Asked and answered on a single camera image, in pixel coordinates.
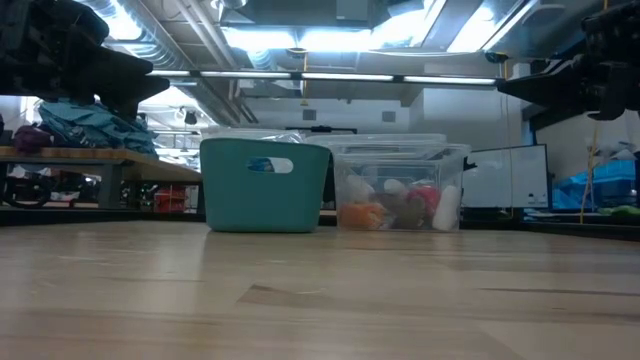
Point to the brown bandage roll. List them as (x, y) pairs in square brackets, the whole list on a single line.
[(402, 215)]

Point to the purple bag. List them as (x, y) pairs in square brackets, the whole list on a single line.
[(32, 139)]

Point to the red bandage roll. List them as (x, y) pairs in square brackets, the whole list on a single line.
[(425, 197)]

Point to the white plastic wrap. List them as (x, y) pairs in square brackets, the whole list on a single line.
[(612, 150)]

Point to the green object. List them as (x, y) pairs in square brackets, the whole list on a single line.
[(622, 210)]

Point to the blue plastic bin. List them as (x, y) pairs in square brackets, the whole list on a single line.
[(600, 187)]

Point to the white bandage roll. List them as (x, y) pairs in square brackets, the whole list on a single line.
[(446, 210), (359, 189), (395, 186)]

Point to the black wheel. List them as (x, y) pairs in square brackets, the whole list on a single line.
[(25, 192)]

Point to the grey ceiling air unit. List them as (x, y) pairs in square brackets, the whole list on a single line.
[(300, 12)]

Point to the orange bandage roll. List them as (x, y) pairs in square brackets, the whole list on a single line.
[(361, 216)]

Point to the silver ceiling duct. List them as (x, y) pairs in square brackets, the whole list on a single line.
[(165, 52)]

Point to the white board panel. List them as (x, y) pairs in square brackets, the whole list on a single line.
[(505, 175)]

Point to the teal plastic basket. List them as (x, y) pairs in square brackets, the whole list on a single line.
[(260, 200)]

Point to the teal cloth pile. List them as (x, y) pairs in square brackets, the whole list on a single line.
[(95, 130)]

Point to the black ceiling camera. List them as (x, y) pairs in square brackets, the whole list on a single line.
[(190, 117)]

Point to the grey wall plate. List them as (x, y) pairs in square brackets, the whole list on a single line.
[(309, 114), (389, 116)]

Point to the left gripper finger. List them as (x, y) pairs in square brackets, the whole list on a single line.
[(125, 62), (130, 92)]

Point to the long strip light fixture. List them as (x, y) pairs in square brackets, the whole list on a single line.
[(345, 76)]

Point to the clear plastic storage box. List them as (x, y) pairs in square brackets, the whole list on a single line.
[(430, 160)]

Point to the red storage bins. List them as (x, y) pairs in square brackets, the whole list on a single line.
[(170, 199)]

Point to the wooden workbench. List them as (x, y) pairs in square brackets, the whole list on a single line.
[(75, 156)]

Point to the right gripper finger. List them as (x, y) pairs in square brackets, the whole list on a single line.
[(545, 95), (545, 80)]

